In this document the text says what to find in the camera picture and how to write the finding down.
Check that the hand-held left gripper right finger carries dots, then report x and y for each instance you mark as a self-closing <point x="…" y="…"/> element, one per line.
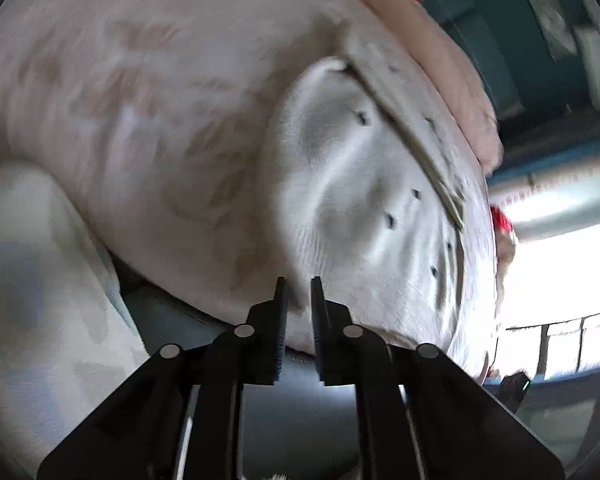
<point x="319" y="332"/>

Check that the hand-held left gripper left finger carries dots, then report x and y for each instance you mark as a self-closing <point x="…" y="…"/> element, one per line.
<point x="280" y="332"/>

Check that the white dotted small shirt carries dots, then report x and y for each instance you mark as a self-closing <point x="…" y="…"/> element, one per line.
<point x="355" y="210"/>

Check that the window railing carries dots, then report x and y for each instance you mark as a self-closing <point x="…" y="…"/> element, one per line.
<point x="555" y="340"/>

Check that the red cloth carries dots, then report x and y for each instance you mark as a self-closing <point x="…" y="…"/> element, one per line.
<point x="502" y="230"/>

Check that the white cloth with blue pattern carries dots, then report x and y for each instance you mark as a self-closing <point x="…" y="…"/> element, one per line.
<point x="40" y="310"/>

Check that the white patterned garment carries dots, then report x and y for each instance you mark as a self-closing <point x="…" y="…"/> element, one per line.
<point x="130" y="110"/>

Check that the peach pink blanket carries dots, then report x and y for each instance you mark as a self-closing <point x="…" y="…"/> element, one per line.
<point x="430" y="35"/>

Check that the teal cabinet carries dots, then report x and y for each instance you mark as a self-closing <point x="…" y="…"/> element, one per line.
<point x="500" y="25"/>

